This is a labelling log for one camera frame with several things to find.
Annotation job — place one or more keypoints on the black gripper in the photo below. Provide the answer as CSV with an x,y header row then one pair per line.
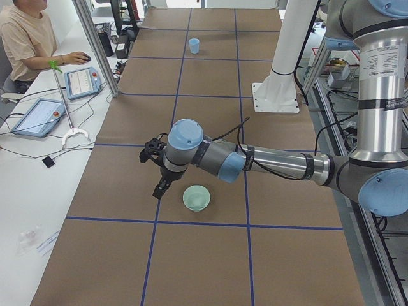
x,y
167,175

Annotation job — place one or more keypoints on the green bowl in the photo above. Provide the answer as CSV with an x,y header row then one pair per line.
x,y
196,198

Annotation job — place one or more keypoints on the light blue plastic cup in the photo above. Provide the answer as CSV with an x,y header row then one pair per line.
x,y
194,45

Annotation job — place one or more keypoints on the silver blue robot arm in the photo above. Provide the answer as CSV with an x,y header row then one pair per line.
x,y
374,174

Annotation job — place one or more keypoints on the black water bottle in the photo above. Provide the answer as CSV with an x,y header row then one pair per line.
x,y
104,39

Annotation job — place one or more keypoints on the small black square pad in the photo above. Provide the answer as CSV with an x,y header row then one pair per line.
x,y
48,162

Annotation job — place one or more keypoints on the upper teach pendant tablet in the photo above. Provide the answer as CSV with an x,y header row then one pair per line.
x,y
82,82

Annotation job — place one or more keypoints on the teach pendant tablet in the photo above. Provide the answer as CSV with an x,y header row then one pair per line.
x,y
82,82
40,119

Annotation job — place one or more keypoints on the lower teach pendant tablet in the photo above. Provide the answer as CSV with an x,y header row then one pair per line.
x,y
40,119

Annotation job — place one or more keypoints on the black box with label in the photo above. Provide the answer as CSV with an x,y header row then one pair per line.
x,y
122,47

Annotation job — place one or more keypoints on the clear plastic bag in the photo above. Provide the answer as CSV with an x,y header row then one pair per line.
x,y
29,239

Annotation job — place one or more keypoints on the person in beige shirt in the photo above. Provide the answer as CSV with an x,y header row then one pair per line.
x,y
29,42

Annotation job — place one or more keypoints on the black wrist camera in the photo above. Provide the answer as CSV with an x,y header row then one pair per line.
x,y
153,147

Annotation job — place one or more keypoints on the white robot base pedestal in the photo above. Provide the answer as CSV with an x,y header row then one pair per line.
x,y
277,92

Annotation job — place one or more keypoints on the aluminium frame post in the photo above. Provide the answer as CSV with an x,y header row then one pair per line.
x,y
84,15

